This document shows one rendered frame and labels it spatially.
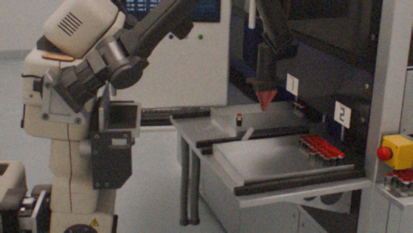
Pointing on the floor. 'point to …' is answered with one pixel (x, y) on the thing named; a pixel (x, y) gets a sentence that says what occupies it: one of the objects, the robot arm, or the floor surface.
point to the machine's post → (385, 107)
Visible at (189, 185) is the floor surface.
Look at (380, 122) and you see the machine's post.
